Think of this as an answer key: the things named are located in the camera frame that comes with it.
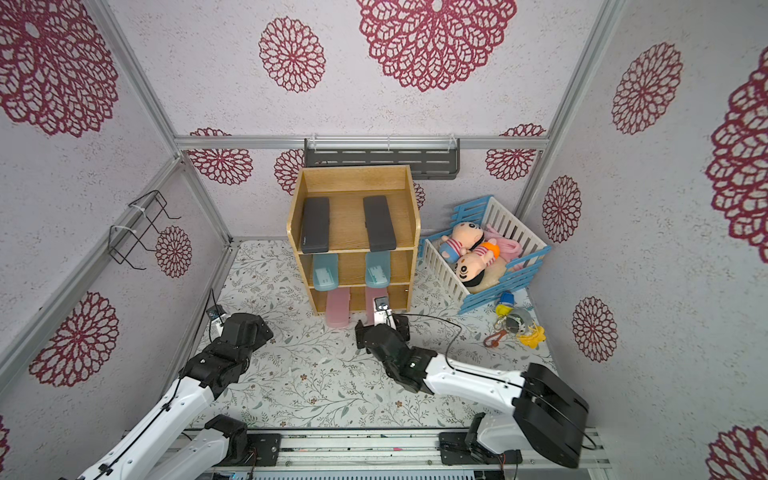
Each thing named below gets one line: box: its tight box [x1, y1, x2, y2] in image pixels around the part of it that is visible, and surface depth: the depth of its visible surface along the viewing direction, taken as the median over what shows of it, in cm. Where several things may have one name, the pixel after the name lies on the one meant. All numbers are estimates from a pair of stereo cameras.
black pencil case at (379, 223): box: [363, 195, 397, 252], surface depth 81 cm
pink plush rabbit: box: [483, 224, 523, 263], surface depth 102 cm
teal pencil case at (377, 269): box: [365, 250, 390, 288], surface depth 89 cm
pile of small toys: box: [483, 292, 547, 349], surface depth 94 cm
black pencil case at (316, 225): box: [301, 197, 330, 254], surface depth 82 cm
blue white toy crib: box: [418, 195, 552, 315], surface depth 102 cm
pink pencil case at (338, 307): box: [326, 287, 350, 328], surface depth 100 cm
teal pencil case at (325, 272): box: [313, 253, 339, 292], surface depth 89 cm
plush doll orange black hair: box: [454, 241, 501, 287], surface depth 97 cm
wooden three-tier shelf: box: [286, 165, 421, 315], surface depth 87 cm
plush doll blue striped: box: [439, 221, 484, 263], surface depth 105 cm
